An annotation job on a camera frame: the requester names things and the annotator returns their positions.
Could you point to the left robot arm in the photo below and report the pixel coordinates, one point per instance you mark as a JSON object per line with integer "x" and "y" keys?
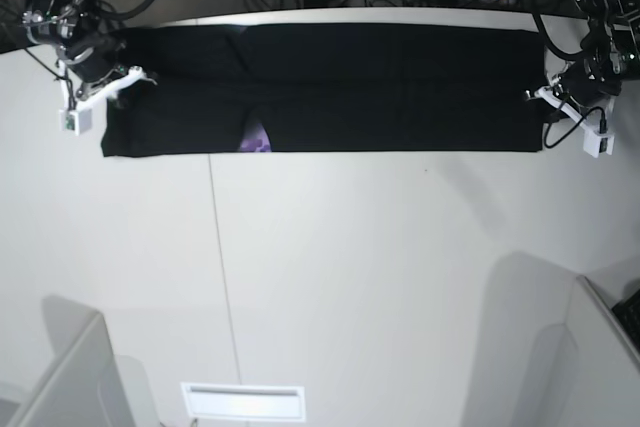
{"x": 607, "y": 57}

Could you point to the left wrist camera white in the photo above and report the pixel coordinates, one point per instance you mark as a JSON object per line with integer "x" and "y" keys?
{"x": 597, "y": 144}

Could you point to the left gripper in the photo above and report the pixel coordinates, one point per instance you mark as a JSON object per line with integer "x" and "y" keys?
{"x": 579, "y": 84}

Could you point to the black keyboard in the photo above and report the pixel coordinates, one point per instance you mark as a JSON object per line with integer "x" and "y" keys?
{"x": 627, "y": 312}

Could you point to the white partition right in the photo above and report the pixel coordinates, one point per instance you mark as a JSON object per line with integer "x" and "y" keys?
{"x": 583, "y": 371}

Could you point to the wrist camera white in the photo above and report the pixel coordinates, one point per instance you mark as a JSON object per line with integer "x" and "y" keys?
{"x": 76, "y": 121}
{"x": 597, "y": 144}

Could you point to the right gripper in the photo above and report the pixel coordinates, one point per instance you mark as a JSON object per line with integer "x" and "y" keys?
{"x": 94, "y": 60}

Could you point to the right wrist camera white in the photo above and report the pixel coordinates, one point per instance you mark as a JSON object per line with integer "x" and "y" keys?
{"x": 76, "y": 121}

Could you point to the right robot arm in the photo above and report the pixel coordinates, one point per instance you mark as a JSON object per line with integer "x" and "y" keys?
{"x": 50, "y": 22}

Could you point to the white partition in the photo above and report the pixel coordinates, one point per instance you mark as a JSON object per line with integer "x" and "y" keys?
{"x": 86, "y": 383}
{"x": 583, "y": 371}

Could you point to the black T-shirt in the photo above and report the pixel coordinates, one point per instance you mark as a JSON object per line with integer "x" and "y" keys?
{"x": 343, "y": 87}

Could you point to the white partition left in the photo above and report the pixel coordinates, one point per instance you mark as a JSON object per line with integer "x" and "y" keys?
{"x": 86, "y": 383}

